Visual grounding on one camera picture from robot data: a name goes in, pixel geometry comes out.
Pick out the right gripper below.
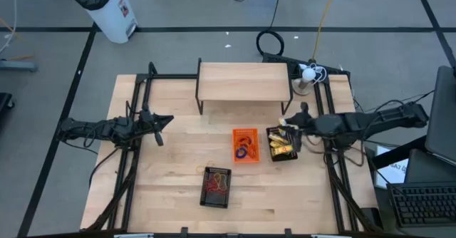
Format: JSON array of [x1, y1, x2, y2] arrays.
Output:
[[284, 101, 317, 153]]

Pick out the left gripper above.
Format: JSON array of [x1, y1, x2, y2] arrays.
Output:
[[136, 108, 175, 148]]

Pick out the black slotted plastic basket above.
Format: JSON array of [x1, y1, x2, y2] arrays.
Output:
[[265, 125, 299, 162], [199, 166, 232, 209]]

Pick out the yellow rubber band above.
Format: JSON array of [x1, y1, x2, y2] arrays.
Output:
[[212, 172, 229, 192], [195, 162, 214, 174]]

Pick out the orange slotted plastic basket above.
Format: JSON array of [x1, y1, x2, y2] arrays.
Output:
[[232, 128, 261, 164]]

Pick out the white bulb desk lamp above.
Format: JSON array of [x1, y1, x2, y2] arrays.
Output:
[[291, 66, 318, 96]]

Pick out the black office desk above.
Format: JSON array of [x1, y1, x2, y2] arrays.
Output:
[[366, 134, 456, 238]]

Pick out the wooden shelf riser black legs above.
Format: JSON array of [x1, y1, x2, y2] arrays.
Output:
[[195, 57, 294, 116]]

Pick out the white paper sheet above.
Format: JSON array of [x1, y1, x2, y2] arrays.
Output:
[[373, 145, 408, 190]]

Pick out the white trash bin black liner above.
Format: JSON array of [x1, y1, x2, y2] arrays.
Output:
[[66, 0, 139, 45]]

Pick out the black smartphone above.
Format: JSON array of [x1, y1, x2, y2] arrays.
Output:
[[360, 207, 385, 231]]

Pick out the grey laptop computer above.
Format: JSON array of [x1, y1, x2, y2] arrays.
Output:
[[424, 65, 456, 167]]

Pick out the black computer keyboard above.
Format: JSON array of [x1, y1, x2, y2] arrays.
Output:
[[386, 182, 456, 228]]

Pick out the grey floor stand base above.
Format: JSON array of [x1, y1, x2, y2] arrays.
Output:
[[0, 58, 38, 72]]

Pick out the black chair base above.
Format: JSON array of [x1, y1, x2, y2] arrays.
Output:
[[0, 92, 16, 120]]

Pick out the black aluminium table frame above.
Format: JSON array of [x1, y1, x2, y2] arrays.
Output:
[[80, 61, 385, 238]]

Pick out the white charger with cable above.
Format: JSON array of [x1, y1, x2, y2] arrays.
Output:
[[297, 62, 328, 86]]

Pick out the coiled black floor cable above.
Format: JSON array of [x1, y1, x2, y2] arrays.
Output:
[[255, 0, 286, 56]]

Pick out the yellow hanging cable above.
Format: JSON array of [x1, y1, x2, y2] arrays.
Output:
[[312, 0, 339, 61]]

